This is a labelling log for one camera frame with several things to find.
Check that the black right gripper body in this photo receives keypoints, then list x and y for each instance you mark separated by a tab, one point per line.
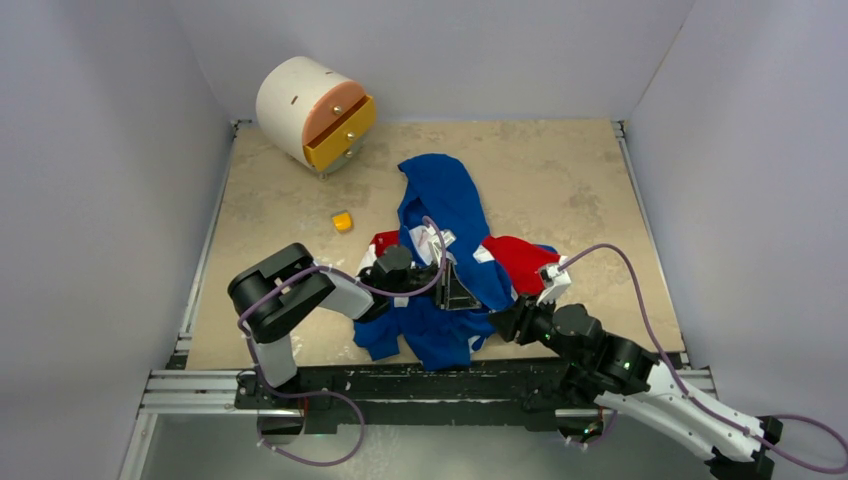
536	324

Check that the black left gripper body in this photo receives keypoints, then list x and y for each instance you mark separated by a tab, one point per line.
420	278

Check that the blue white red jacket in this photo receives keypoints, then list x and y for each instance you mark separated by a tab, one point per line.
441	206

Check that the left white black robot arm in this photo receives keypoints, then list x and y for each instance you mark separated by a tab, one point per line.
277	294

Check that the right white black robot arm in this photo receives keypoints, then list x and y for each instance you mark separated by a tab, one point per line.
616	373

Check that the small yellow grey block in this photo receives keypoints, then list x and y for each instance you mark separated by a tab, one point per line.
342	221

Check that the round white drawer cabinet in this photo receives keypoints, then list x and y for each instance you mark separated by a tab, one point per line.
314	114

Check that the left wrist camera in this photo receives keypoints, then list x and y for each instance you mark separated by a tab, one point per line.
437	242

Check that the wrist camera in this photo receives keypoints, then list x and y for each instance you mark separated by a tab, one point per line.
556	281
437	242

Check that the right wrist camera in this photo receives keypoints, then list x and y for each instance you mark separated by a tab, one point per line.
556	281

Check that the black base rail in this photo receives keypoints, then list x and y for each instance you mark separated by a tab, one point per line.
522	393

